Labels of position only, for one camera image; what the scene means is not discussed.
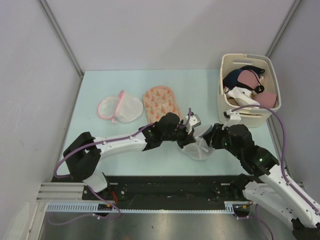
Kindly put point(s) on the pink bra with black straps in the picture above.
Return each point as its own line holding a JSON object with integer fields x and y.
{"x": 263, "y": 97}

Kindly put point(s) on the white garment in basket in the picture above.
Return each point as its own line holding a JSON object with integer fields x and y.
{"x": 238, "y": 96}

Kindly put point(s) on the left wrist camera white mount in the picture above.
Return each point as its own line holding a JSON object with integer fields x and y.
{"x": 191, "y": 122}

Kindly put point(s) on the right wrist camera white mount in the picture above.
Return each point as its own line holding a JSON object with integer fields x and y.
{"x": 232, "y": 118}

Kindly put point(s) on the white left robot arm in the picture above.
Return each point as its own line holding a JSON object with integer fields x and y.
{"x": 84, "y": 153}

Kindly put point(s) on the white slotted cable duct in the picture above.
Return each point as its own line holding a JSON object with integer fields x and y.
{"x": 208, "y": 207}

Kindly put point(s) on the pink round mesh laundry bag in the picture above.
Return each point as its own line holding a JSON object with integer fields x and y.
{"x": 122, "y": 108}

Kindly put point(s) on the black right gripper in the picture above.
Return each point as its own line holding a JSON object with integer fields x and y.
{"x": 212, "y": 137}

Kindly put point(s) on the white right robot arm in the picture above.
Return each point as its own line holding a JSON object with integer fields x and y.
{"x": 265, "y": 183}

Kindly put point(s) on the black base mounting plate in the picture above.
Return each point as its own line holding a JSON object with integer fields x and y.
{"x": 168, "y": 190}

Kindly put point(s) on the floral peach mesh laundry bag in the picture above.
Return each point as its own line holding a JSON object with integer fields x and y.
{"x": 158, "y": 101}

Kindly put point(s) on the aluminium frame rail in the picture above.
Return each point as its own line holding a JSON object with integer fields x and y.
{"x": 60, "y": 192}

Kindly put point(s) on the white mesh laundry bag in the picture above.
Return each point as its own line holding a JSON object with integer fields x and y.
{"x": 199, "y": 150}

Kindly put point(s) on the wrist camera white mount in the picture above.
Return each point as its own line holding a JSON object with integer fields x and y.
{"x": 191, "y": 122}
{"x": 232, "y": 118}

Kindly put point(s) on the navy blue bra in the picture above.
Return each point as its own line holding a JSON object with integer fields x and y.
{"x": 248, "y": 75}

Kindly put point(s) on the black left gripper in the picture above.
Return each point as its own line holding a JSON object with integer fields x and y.
{"x": 187, "y": 138}

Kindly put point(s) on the cream perforated plastic basket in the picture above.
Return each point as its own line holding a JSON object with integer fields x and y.
{"x": 231, "y": 61}

